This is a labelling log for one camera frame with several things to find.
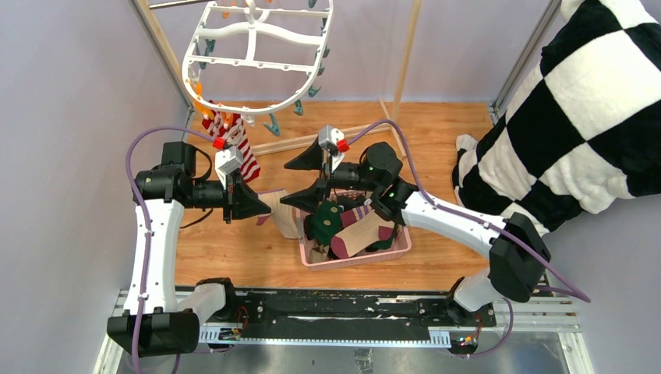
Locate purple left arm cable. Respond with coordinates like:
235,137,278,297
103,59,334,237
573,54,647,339
125,126,233,374

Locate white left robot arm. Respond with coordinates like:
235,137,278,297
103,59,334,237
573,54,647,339
107,140,302,358

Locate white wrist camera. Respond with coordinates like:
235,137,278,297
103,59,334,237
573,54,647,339
317,125,350,171
214,146,244,189

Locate cream purple striped sock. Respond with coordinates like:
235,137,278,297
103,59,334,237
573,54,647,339
330,206,396,259
256,189,301,239

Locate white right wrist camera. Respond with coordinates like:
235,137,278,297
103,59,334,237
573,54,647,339
317,125,350,171

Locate red white striped sock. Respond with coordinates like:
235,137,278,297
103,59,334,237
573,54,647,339
202,111,261,183

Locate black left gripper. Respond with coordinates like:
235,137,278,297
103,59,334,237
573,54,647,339
186,167,271,224

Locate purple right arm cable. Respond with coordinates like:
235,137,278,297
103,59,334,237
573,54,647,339
347,118,592,360

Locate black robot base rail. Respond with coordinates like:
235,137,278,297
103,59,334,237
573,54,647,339
199,288,497,348

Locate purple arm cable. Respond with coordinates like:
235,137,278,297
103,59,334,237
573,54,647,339
347,118,592,360
125,126,233,374

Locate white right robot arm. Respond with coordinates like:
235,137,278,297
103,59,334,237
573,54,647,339
281,139,550,326

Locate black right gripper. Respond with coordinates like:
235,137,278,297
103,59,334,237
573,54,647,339
280,136,382,216

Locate dark green sock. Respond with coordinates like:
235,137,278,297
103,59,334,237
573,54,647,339
365,235,398,253
303,200,344,246

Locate pink plastic basket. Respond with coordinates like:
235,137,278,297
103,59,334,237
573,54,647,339
295,191,412,270

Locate argyle brown sock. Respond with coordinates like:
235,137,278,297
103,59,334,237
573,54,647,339
308,245,331,264

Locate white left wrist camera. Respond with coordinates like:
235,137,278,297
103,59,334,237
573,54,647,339
214,146,244,189

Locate black white checkered blanket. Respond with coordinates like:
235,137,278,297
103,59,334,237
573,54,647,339
452,1,660,235

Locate white round sock hanger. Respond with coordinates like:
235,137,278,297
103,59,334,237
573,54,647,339
181,0,335,118

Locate wooden clothes rack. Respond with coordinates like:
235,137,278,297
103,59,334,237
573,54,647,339
131,0,425,157

